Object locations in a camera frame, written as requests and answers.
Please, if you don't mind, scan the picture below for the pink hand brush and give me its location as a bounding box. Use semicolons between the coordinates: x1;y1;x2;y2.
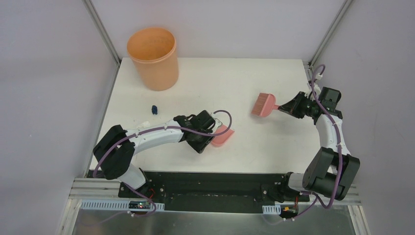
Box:
251;93;279;117

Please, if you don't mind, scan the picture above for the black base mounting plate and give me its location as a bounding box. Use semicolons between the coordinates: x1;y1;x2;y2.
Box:
138;171;310;213

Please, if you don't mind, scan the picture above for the pink plastic dustpan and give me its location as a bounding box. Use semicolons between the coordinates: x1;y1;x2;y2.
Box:
210;125;235;147

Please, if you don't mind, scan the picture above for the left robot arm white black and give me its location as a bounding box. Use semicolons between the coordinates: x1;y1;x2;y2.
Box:
93;110;222;198

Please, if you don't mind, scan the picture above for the orange plastic bin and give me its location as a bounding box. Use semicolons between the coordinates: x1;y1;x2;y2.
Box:
127;27;179;91

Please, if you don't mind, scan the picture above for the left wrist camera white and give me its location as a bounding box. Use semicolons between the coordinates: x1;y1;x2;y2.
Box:
211;112;223;129

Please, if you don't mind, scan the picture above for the dark blue paper scrap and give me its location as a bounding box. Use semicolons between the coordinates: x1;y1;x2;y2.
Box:
151;105;158;115

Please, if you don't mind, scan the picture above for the right white slotted cable duct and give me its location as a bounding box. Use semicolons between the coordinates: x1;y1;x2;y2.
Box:
262;205;281;215

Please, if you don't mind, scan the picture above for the left white slotted cable duct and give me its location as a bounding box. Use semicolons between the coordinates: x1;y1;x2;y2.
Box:
80;199;165;212

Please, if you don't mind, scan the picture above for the white slotted cable duct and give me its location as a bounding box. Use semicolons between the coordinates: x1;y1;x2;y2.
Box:
80;199;165;212
262;205;281;215

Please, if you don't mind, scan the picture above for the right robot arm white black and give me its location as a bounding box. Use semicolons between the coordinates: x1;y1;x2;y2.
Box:
277;87;360;201

